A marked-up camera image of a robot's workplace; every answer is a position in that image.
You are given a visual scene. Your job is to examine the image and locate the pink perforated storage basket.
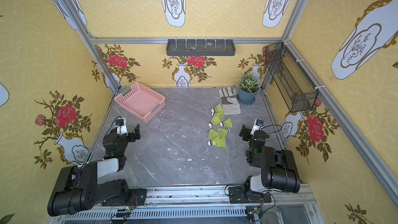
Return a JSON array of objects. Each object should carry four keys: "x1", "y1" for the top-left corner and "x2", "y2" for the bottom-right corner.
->
[{"x1": 114, "y1": 83, "x2": 165, "y2": 123}]

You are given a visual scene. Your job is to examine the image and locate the small circuit board left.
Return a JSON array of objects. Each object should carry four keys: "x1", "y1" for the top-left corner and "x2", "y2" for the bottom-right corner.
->
[{"x1": 115, "y1": 207, "x2": 132, "y2": 219}]

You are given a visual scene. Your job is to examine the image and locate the small circuit board right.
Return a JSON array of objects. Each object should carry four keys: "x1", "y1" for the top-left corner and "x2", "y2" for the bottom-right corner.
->
[{"x1": 245, "y1": 206, "x2": 261, "y2": 224}]

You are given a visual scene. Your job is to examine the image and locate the green plant in blue pot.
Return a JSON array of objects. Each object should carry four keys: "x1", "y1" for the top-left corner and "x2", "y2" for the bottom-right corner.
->
[{"x1": 238, "y1": 73, "x2": 259, "y2": 105}]

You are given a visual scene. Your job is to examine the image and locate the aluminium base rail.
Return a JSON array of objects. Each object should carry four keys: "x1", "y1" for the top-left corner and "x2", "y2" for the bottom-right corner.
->
[{"x1": 47, "y1": 184, "x2": 324, "y2": 224}]

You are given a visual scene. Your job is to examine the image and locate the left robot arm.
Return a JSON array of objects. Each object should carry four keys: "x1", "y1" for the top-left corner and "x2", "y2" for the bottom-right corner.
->
[{"x1": 47, "y1": 123, "x2": 141, "y2": 217}]

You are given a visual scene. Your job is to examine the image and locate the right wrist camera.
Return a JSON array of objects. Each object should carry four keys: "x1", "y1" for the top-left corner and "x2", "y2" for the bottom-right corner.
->
[{"x1": 250, "y1": 119, "x2": 264, "y2": 135}]

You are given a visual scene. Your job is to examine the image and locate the yellow shuttlecock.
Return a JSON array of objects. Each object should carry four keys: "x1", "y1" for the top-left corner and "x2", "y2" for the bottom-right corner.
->
[
  {"x1": 217, "y1": 128, "x2": 230, "y2": 138},
  {"x1": 220, "y1": 118, "x2": 233, "y2": 128},
  {"x1": 208, "y1": 113, "x2": 224, "y2": 127},
  {"x1": 208, "y1": 137, "x2": 227, "y2": 148},
  {"x1": 211, "y1": 104, "x2": 223, "y2": 115},
  {"x1": 208, "y1": 127, "x2": 219, "y2": 141}
]

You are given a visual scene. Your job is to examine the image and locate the black wire mesh basket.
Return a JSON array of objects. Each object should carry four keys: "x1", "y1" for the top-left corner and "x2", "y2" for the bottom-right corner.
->
[{"x1": 264, "y1": 43, "x2": 318, "y2": 113}]

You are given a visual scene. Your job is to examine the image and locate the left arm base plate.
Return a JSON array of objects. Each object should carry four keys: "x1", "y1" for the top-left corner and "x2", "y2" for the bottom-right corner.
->
[{"x1": 101, "y1": 188, "x2": 147, "y2": 206}]

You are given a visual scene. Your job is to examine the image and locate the grey white work glove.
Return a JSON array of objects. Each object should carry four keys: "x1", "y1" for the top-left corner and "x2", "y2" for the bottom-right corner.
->
[{"x1": 218, "y1": 87, "x2": 241, "y2": 115}]

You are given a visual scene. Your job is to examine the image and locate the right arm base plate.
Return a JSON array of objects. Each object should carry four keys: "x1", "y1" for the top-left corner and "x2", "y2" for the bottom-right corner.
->
[{"x1": 226, "y1": 186, "x2": 272, "y2": 204}]

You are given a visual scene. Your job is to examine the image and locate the small circuit board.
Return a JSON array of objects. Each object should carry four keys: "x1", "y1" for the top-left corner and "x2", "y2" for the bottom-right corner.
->
[
  {"x1": 245, "y1": 206, "x2": 261, "y2": 224},
  {"x1": 115, "y1": 207, "x2": 132, "y2": 219}
]

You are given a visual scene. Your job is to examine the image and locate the grey wall shelf tray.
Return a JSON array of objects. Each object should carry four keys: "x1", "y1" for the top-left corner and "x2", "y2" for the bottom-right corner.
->
[{"x1": 166, "y1": 38, "x2": 236, "y2": 57}]

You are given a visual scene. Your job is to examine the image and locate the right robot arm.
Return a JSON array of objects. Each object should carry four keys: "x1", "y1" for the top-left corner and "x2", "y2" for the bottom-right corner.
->
[{"x1": 239, "y1": 125, "x2": 301, "y2": 200}]

